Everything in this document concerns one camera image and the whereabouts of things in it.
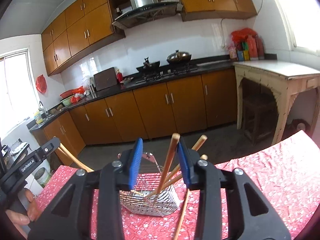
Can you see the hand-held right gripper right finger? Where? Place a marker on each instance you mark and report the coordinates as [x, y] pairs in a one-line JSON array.
[[185, 165]]

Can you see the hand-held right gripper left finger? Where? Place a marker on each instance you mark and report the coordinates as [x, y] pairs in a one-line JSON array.
[[135, 165]]

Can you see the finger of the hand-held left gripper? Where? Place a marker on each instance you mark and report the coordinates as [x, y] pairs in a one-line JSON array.
[[48, 148]]

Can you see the person's left hand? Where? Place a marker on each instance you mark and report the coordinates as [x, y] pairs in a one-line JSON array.
[[32, 205]]

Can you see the white bucket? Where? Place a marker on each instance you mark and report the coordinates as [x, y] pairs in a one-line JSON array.
[[42, 175]]

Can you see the yellow detergent bottle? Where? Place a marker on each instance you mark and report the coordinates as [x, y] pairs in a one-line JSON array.
[[38, 117]]

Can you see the metal faucet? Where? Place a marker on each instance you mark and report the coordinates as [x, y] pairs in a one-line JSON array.
[[43, 107]]

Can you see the green basin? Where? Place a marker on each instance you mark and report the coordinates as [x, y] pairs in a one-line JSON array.
[[65, 101]]

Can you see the brown wooden base cabinets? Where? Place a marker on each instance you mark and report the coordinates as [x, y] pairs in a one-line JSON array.
[[150, 110]]

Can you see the red basin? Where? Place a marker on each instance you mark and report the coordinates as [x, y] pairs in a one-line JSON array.
[[66, 94]]

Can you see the red plastic bag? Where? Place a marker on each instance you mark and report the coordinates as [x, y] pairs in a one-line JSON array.
[[77, 93]]

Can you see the hanging red bag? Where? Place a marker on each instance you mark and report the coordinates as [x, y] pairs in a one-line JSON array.
[[41, 83]]

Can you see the sliding window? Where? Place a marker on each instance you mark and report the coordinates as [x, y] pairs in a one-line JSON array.
[[15, 92]]

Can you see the red floral tablecloth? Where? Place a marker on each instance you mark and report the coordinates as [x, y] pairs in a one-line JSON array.
[[262, 180]]

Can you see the plate with food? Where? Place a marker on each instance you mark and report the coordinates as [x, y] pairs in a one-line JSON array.
[[127, 80]]

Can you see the small red bottle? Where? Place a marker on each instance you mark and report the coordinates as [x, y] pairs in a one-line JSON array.
[[119, 76]]

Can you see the dark cutting board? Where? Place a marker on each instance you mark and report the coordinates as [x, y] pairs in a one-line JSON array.
[[106, 78]]

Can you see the dark wooden stool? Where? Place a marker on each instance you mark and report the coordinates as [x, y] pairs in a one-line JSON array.
[[260, 110]]

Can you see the black gas stove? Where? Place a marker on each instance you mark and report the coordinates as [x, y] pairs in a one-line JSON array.
[[170, 72]]

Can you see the black wok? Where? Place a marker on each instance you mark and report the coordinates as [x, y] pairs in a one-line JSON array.
[[148, 66]]

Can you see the black kitchen countertop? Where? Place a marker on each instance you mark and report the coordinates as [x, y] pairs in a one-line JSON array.
[[215, 63]]

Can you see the dark lidded wok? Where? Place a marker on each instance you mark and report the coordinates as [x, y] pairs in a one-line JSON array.
[[178, 57]]

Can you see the pink seasoning packet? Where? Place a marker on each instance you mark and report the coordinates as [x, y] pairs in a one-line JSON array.
[[232, 52]]

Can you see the blue yellow box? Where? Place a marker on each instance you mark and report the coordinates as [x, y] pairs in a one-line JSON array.
[[243, 55]]

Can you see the cream wooden side table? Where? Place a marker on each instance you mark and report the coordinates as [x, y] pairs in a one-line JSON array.
[[275, 70]]

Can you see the orange red bottle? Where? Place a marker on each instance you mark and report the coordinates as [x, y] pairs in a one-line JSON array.
[[252, 47]]

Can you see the dark red bottle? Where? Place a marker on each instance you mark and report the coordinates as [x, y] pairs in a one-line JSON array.
[[260, 48]]

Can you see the steel range hood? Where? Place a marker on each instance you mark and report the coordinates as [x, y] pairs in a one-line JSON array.
[[145, 7]]

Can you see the bright large window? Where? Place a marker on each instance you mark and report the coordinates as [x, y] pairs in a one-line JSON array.
[[300, 12]]

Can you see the brown wooden wall cabinets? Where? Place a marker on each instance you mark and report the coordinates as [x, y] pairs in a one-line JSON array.
[[75, 27]]

